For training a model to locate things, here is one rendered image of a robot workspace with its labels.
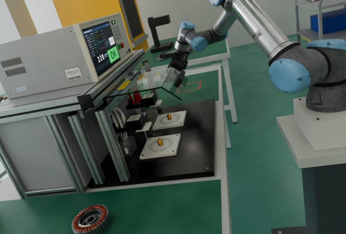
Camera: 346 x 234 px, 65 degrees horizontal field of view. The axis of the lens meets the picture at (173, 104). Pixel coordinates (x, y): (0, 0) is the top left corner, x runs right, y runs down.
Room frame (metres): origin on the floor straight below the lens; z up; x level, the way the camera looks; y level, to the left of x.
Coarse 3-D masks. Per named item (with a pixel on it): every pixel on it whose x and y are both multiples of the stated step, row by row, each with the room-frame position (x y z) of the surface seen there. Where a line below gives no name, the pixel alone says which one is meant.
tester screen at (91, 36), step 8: (88, 32) 1.00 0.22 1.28; (96, 32) 1.06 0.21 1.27; (104, 32) 1.12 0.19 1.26; (88, 40) 0.98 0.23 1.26; (96, 40) 1.04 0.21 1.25; (96, 48) 1.02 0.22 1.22; (104, 48) 1.08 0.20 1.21; (96, 56) 1.00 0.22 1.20; (104, 56) 1.06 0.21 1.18; (96, 64) 0.98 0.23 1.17
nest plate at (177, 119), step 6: (162, 114) 1.31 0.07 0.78; (174, 114) 1.27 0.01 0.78; (180, 114) 1.25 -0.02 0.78; (156, 120) 1.26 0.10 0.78; (162, 120) 1.24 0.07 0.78; (168, 120) 1.22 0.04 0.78; (174, 120) 1.20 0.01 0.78; (180, 120) 1.19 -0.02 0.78; (156, 126) 1.19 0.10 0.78; (162, 126) 1.17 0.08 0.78; (168, 126) 1.16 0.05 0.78; (174, 126) 1.15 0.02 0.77
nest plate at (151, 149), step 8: (168, 136) 1.06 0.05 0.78; (176, 136) 1.04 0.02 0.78; (152, 144) 1.02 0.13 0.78; (168, 144) 0.98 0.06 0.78; (176, 144) 0.97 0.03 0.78; (144, 152) 0.97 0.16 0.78; (152, 152) 0.96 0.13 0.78; (160, 152) 0.94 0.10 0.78; (168, 152) 0.92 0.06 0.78; (176, 152) 0.92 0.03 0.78
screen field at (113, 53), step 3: (111, 48) 1.14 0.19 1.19; (114, 48) 1.17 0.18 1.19; (108, 51) 1.11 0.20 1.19; (111, 51) 1.14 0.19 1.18; (114, 51) 1.17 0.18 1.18; (108, 54) 1.10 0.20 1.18; (111, 54) 1.13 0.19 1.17; (114, 54) 1.16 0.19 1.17; (117, 54) 1.19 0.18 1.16; (111, 57) 1.12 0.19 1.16; (114, 57) 1.15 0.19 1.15; (117, 57) 1.18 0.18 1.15; (111, 60) 1.11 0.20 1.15; (114, 60) 1.14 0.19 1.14
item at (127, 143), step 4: (128, 136) 1.07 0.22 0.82; (132, 136) 1.06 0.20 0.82; (128, 140) 1.03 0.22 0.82; (132, 140) 1.04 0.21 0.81; (120, 144) 1.01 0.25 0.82; (124, 144) 1.00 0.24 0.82; (128, 144) 0.99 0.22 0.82; (132, 144) 1.03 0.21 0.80; (128, 148) 0.99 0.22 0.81; (132, 148) 1.01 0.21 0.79; (124, 152) 1.00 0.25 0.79; (128, 152) 0.99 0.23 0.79; (132, 152) 1.00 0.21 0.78; (124, 156) 1.00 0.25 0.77
